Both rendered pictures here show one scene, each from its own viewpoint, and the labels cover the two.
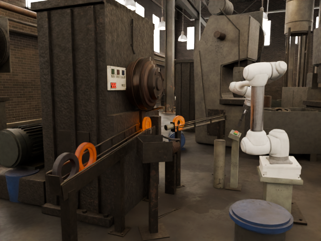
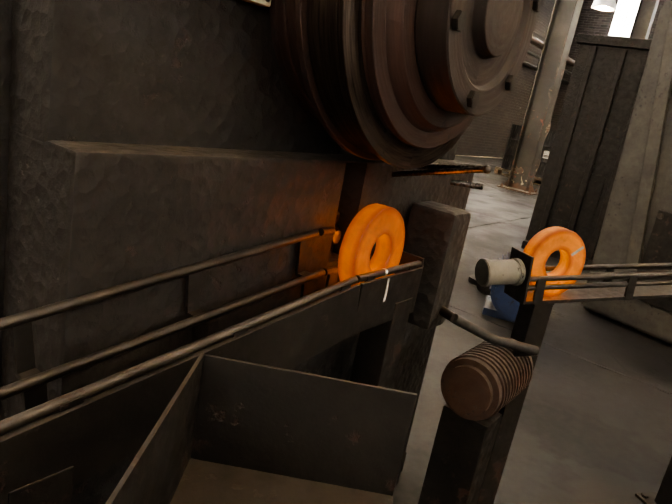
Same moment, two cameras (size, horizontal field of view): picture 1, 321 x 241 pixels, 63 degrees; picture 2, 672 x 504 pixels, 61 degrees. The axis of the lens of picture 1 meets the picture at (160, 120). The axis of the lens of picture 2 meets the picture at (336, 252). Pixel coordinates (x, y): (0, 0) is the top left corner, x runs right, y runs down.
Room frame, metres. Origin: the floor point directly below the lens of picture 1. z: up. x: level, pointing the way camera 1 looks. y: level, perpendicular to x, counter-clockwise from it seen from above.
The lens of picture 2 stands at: (1.51, -0.04, 0.97)
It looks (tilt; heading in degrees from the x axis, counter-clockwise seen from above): 15 degrees down; 14
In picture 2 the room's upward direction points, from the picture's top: 11 degrees clockwise
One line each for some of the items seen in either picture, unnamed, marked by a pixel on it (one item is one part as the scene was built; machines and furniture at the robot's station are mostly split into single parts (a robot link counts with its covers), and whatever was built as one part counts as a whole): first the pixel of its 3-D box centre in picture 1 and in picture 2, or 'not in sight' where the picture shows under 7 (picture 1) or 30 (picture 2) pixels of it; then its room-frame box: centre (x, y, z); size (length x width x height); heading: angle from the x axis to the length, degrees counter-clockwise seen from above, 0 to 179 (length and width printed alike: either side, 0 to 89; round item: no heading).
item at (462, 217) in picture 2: (155, 127); (427, 263); (2.63, 0.05, 0.68); 0.11 x 0.08 x 0.24; 69
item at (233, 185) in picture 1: (234, 159); not in sight; (2.78, -0.80, 0.31); 0.24 x 0.16 x 0.62; 159
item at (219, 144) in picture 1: (219, 163); not in sight; (2.80, -0.64, 0.26); 0.12 x 0.12 x 0.52
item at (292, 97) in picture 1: (303, 113); not in sight; (5.60, -3.04, 0.55); 1.10 x 0.53 x 1.10; 179
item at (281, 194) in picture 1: (276, 194); not in sight; (2.22, -1.02, 0.16); 0.40 x 0.40 x 0.31; 75
